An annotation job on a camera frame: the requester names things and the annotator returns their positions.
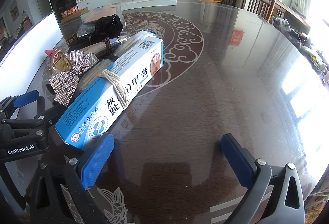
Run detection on cream cord hair tie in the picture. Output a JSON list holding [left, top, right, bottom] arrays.
[[99, 68, 131, 110]]

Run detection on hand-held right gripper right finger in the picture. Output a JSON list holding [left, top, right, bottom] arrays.
[[221, 133, 306, 224]]

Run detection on red boxes in carton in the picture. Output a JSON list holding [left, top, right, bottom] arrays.
[[61, 6, 89, 20]]

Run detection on floral patterned cloth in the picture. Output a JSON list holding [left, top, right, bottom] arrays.
[[305, 183, 329, 224]]

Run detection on amber claw hair clip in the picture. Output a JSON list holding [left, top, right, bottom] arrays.
[[45, 47, 75, 78]]

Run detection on blue and white medicine box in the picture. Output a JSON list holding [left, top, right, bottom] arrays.
[[55, 38, 165, 151]]

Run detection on wooden bench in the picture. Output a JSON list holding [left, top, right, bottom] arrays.
[[243, 0, 311, 34]]

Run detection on white panel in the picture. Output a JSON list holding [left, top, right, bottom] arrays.
[[0, 12, 65, 86]]

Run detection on black velvet scrunchie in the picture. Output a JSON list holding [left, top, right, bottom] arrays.
[[67, 14, 124, 53]]

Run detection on plastic-wrapped orange package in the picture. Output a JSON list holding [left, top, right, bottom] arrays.
[[77, 3, 126, 39]]

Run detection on rhinestone bow hair clip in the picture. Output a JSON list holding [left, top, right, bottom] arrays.
[[49, 50, 99, 107]]

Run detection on clear perfume bottle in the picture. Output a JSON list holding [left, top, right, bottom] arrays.
[[69, 35, 129, 60]]

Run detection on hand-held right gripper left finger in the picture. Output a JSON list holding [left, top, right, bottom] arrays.
[[27, 134, 115, 224]]

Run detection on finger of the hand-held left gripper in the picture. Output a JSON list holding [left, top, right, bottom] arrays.
[[0, 90, 39, 120], [33, 105, 65, 128]]

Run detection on brown braided hair tie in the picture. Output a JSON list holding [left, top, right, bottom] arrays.
[[101, 37, 117, 60]]

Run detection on framed wall picture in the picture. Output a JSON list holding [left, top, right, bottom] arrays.
[[10, 0, 20, 20]]

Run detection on pile of assorted clutter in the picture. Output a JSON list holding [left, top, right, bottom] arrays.
[[272, 16, 329, 75]]

